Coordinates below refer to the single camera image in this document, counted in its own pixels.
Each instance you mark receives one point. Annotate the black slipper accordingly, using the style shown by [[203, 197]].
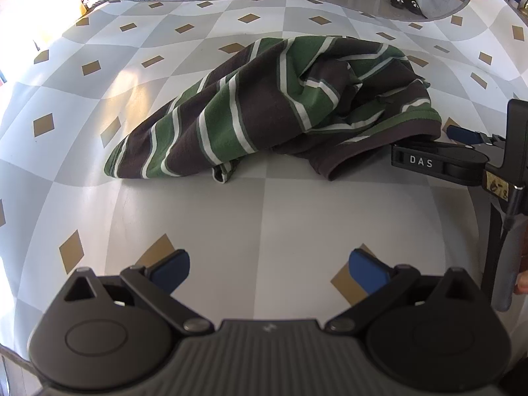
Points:
[[398, 2], [412, 5]]

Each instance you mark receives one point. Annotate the person's right hand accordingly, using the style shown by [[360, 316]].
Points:
[[523, 282]]

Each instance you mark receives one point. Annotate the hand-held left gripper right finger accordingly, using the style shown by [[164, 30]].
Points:
[[367, 274]]

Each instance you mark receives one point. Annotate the green brown striped t-shirt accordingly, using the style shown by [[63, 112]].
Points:
[[247, 111]]

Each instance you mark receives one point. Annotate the blue lidded jar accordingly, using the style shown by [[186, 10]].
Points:
[[514, 1]]

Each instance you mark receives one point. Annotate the checkered diamond-pattern mat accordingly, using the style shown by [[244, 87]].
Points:
[[264, 214]]

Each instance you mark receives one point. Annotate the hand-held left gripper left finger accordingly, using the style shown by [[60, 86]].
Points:
[[173, 270]]

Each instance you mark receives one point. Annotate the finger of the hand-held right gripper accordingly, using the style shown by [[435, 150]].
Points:
[[464, 134]]

